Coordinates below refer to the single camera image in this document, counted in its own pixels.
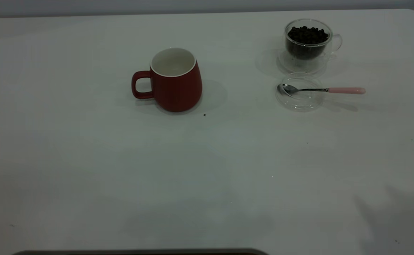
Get metal spoon with pink handle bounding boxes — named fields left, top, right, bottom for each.
left=280, top=84, right=366, bottom=95

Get clear glass cup with handle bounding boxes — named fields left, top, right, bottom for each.
left=284, top=18, right=342, bottom=61

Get dark coffee beans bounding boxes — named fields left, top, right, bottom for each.
left=287, top=25, right=329, bottom=59

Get red ceramic mug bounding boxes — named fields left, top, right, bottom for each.
left=132, top=47, right=203, bottom=113

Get clear glass saucer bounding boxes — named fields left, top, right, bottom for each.
left=275, top=72, right=325, bottom=112
left=276, top=48, right=328, bottom=75

